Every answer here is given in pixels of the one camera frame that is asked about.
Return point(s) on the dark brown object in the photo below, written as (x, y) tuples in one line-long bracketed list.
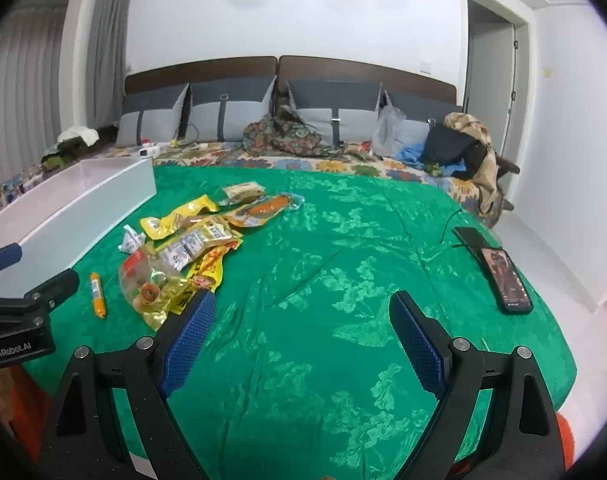
[(509, 166)]

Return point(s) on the grey curtain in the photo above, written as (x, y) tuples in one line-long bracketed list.
[(108, 35)]

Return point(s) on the clear dried fruit packet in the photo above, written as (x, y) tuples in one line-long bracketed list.
[(148, 285)]

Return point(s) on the orange sausage packet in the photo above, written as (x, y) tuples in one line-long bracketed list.
[(266, 208)]

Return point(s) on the pile of dark clothes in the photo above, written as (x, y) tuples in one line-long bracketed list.
[(486, 160)]

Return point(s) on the blue cloth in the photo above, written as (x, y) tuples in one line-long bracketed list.
[(413, 155)]

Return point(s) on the pale sheer curtain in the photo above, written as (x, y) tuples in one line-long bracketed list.
[(23, 85)]

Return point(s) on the green patterned cloth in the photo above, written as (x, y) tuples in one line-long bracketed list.
[(432, 168)]

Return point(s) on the grey pillows row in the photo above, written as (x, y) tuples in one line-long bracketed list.
[(198, 70)]

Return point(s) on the white power strip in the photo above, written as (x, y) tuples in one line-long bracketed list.
[(153, 149)]

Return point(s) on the green patterned blanket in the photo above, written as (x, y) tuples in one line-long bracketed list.
[(308, 285)]

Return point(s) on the black bag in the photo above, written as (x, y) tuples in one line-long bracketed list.
[(448, 147)]

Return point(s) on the floral bedsheet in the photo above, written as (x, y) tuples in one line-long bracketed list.
[(293, 162)]

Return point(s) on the small orange sausage stick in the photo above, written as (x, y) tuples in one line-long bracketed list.
[(98, 295)]

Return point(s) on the orange cloth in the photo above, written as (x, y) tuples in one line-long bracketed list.
[(30, 410), (566, 440)]

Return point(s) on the dark floral garment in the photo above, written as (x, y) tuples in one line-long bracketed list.
[(288, 135)]

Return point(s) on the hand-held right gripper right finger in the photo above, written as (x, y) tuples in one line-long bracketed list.
[(416, 347)]

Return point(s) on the yellow-bordered clear snack packet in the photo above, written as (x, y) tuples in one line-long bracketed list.
[(193, 242)]

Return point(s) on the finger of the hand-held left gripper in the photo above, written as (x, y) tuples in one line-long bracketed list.
[(3, 258), (55, 287)]

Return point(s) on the long pale cake bar packet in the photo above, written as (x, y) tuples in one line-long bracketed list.
[(243, 192)]

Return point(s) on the small white snack packet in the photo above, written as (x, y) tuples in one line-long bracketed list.
[(132, 240)]

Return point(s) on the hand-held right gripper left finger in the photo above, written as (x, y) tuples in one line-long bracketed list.
[(188, 345)]

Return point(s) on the clear plastic bag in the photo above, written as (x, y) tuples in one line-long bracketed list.
[(388, 132)]

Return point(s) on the brown wooden headboard panel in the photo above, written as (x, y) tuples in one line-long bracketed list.
[(363, 72)]

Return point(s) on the grey two-tone pillow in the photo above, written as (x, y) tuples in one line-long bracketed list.
[(353, 115), (243, 115), (153, 120), (418, 115)]

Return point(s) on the white cloth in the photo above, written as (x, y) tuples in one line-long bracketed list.
[(78, 135)]

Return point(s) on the white wall switch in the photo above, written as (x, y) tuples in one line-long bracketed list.
[(425, 66)]

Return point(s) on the phone with lit screen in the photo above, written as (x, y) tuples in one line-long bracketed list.
[(508, 280)]

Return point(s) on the white door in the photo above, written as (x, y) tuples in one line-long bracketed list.
[(488, 85)]

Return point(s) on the yellow and red snack packet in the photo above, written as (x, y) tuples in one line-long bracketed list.
[(208, 267)]

